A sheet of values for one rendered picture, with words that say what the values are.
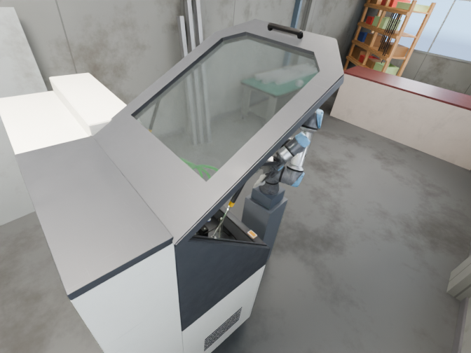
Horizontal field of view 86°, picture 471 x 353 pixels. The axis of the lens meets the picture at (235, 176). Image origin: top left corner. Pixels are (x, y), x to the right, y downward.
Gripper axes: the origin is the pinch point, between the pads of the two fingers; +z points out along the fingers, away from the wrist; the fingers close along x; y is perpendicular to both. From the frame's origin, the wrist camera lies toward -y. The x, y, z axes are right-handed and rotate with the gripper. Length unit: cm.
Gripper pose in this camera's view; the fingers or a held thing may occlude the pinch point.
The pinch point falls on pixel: (250, 180)
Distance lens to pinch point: 130.8
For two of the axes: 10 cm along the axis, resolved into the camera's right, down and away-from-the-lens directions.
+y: 4.9, 2.6, 8.3
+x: -4.6, -7.4, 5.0
